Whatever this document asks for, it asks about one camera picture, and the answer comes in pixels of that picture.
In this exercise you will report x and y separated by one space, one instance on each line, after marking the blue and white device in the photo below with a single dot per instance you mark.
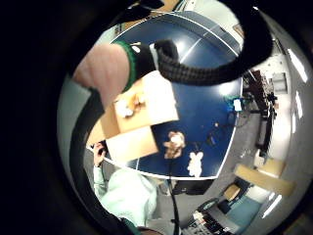
237 104

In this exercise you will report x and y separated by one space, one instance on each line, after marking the open cardboard box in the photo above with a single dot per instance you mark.
159 104

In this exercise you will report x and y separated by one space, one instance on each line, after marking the small black gadget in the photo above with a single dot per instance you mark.
211 140

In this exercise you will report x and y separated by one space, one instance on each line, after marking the yellow soft toy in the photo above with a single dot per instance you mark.
139 99

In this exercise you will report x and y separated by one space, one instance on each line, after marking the black equipment stand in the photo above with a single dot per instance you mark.
264 111

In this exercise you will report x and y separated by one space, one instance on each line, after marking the brown teddy bear soft toy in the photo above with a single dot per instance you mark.
175 143

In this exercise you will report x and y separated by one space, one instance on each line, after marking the white rabbit soft toy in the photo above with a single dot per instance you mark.
196 164

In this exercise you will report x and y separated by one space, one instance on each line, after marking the ceiling light strip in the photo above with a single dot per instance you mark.
298 105
272 205
298 65

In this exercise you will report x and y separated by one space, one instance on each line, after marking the long wooden bench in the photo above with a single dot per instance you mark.
264 178

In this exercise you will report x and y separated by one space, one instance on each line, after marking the the person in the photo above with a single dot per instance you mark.
130 196

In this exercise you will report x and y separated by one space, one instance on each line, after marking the blue sofa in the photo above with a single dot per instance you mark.
244 211

